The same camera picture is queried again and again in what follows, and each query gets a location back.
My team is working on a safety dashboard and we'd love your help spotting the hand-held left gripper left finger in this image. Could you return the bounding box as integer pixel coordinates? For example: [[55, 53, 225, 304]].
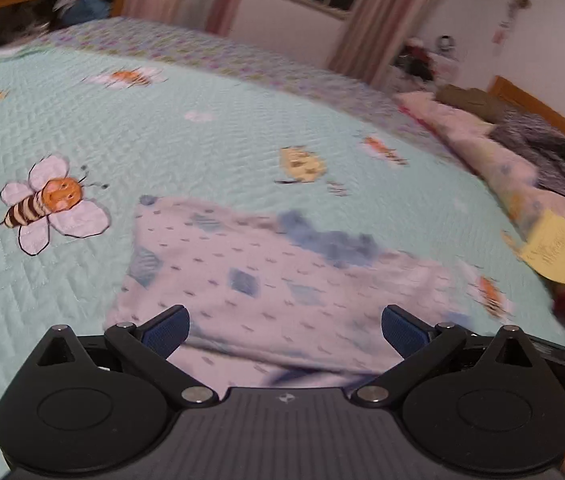
[[35, 305, 218, 406]]

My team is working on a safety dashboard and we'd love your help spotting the purple floral bedsheet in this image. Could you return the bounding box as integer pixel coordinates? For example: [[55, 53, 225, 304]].
[[37, 15, 464, 162]]

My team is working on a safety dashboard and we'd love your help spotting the white patterned long-sleeve shirt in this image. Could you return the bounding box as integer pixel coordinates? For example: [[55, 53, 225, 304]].
[[105, 194, 474, 392]]

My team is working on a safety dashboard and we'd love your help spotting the floral pillow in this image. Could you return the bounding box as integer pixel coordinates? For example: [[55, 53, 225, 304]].
[[396, 90, 565, 242]]

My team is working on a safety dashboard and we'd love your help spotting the brown cloth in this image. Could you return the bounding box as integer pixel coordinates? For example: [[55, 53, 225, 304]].
[[433, 83, 514, 122]]

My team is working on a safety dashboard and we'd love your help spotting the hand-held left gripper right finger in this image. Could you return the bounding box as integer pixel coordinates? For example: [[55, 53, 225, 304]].
[[351, 305, 538, 406]]

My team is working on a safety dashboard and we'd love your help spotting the blue clothes pile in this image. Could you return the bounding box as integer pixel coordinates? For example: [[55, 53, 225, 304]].
[[54, 0, 114, 29]]

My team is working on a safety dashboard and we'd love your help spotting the mint bee print quilt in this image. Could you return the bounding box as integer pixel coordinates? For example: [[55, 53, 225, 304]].
[[0, 42, 565, 471]]

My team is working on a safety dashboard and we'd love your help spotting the grey knit cloth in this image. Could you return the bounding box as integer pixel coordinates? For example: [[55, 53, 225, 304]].
[[489, 111, 565, 207]]

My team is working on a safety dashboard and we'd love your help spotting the cluttered white cabinet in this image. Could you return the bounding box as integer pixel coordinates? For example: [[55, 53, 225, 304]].
[[391, 35, 464, 94]]

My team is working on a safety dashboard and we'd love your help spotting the wooden headboard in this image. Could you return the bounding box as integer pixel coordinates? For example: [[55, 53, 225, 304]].
[[486, 74, 565, 197]]

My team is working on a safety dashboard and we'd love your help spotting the yellow paper note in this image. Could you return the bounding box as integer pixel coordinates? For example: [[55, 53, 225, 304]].
[[516, 209, 565, 289]]

